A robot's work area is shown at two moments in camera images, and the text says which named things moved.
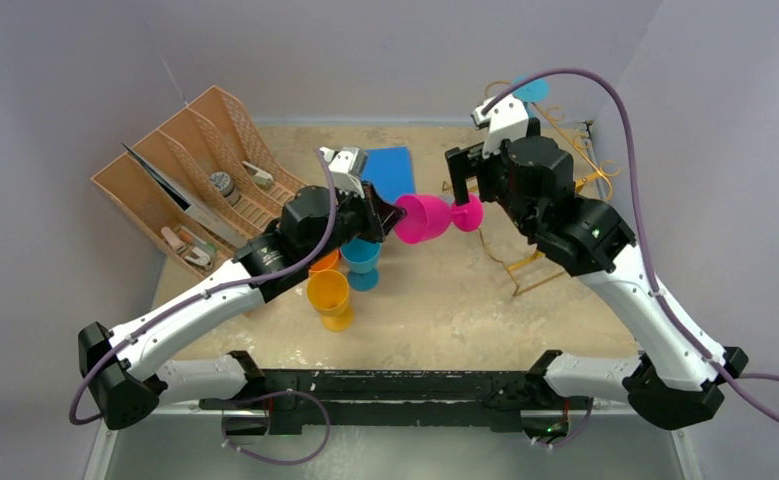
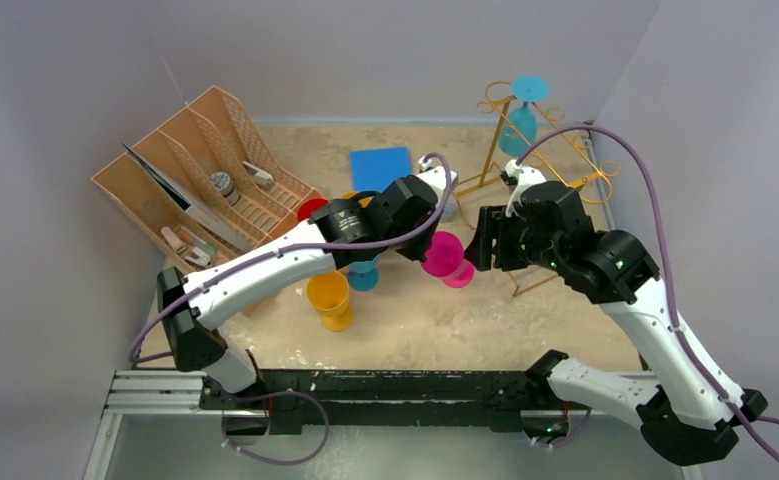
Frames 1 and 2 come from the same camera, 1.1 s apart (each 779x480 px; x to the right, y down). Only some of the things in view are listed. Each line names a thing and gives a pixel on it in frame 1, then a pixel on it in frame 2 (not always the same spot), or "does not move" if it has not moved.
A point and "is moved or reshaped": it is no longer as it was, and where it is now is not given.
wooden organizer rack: x=201 y=185 does not move
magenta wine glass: x=425 y=217 is moved or reshaped
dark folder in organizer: x=188 y=203 does not move
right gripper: x=466 y=170 -> x=491 y=238
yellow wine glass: x=327 y=293 does not move
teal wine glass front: x=362 y=258 does not move
